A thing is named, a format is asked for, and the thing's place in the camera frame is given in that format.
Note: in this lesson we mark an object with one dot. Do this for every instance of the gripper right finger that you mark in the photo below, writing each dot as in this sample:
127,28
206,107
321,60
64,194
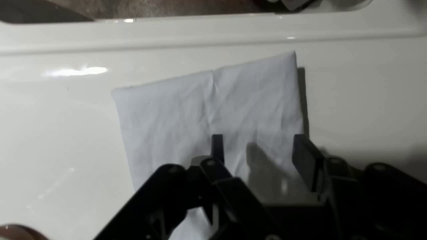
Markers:
367,196

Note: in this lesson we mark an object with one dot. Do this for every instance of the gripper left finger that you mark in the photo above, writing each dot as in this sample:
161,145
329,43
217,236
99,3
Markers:
173,200

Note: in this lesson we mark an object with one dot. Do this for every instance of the white cloth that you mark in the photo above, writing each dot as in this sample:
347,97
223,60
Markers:
206,116

